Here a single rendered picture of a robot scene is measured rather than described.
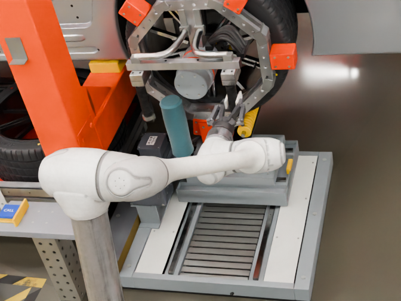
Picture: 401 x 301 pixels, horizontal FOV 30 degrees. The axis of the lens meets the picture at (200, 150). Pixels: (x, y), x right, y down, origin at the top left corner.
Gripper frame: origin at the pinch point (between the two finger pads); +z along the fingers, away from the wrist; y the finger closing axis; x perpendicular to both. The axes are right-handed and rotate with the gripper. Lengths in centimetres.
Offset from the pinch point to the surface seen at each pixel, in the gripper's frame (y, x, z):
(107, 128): -60, -24, 13
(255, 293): 1, -80, -22
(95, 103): -61, -11, 12
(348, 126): 27, -83, 90
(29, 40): -64, 34, -12
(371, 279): 45, -83, -8
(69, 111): -60, 2, -10
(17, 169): -107, -43, 8
